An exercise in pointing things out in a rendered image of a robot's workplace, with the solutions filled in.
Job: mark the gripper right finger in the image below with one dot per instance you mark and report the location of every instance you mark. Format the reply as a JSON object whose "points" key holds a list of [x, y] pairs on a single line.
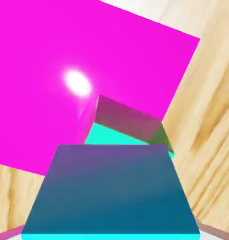
{"points": [[214, 232]]}

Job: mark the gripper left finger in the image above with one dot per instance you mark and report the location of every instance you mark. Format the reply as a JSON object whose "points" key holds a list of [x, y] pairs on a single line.
{"points": [[7, 235]]}

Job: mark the small cyan cube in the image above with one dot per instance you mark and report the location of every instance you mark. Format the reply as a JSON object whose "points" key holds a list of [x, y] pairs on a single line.
{"points": [[110, 191]]}

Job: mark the small turquoise cube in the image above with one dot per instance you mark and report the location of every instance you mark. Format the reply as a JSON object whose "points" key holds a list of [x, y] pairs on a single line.
{"points": [[125, 117]]}

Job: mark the large magenta box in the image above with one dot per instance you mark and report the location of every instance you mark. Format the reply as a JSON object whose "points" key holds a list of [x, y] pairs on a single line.
{"points": [[50, 46]]}

